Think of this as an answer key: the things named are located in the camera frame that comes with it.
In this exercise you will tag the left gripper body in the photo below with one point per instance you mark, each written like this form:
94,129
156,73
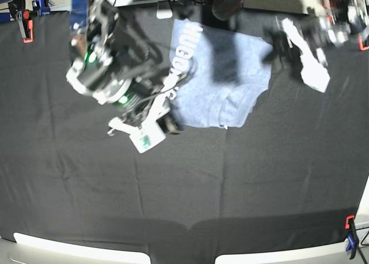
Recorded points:
283,57

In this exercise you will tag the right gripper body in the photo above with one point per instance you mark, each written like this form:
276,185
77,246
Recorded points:
134,106

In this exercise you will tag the blue-grey t-shirt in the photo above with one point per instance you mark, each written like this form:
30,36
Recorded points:
225,74

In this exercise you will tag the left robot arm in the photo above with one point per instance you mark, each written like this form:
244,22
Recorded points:
343,21

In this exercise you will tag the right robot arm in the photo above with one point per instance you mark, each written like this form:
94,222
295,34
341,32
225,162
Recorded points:
114,62

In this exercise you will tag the orange black clamp far-right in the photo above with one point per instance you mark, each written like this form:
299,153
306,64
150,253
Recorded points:
363,43

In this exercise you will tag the black table cloth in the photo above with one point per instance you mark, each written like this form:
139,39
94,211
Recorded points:
288,179

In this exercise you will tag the blue bar clamp far-left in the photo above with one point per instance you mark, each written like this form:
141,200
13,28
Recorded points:
41,7

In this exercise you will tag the orange black clamp far-left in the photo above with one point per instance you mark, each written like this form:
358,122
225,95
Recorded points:
23,18

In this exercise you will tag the blue orange clamp near-right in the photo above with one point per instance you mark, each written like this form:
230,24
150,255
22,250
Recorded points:
355,244

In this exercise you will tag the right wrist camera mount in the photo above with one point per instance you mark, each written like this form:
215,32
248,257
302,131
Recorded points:
149,133

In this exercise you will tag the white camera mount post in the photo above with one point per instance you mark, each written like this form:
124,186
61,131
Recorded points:
164,10

